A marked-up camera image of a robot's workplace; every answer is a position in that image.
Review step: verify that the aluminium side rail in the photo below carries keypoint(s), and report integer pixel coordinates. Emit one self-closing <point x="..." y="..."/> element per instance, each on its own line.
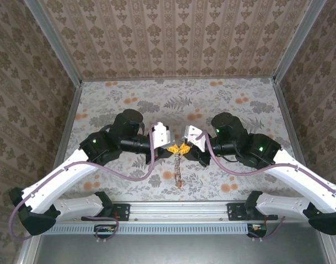
<point x="283" y="104"/>
<point x="71" y="115"/>

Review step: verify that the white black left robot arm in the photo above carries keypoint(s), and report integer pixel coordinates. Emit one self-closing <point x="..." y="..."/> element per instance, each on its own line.
<point x="58" y="178"/>

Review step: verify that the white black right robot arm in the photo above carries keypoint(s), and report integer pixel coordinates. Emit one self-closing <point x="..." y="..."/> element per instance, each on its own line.
<point x="300" y="178"/>

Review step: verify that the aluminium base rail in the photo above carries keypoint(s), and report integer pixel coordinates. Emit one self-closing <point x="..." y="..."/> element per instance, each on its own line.
<point x="179" y="210"/>

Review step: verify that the aluminium frame post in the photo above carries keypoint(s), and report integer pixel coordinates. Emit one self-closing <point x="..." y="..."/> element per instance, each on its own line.
<point x="297" y="41"/>
<point x="52" y="41"/>

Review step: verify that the grey metal panel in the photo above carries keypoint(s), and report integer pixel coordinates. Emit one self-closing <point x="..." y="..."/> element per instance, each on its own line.
<point x="170" y="250"/>

